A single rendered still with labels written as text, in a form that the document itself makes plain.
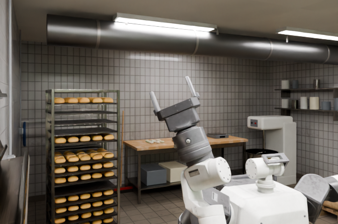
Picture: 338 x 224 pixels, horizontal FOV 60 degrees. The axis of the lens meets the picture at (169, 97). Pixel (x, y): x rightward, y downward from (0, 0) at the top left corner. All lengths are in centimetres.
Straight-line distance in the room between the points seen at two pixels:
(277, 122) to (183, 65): 213
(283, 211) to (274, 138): 520
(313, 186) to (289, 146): 499
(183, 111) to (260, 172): 37
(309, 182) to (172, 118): 62
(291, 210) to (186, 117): 48
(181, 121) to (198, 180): 15
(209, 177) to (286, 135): 536
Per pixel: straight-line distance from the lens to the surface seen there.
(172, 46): 353
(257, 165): 100
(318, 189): 119
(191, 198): 79
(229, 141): 551
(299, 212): 107
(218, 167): 74
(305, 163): 671
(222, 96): 640
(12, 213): 94
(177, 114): 77
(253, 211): 98
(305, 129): 661
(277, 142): 616
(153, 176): 505
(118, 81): 541
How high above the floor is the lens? 172
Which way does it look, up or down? level
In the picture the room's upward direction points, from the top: straight up
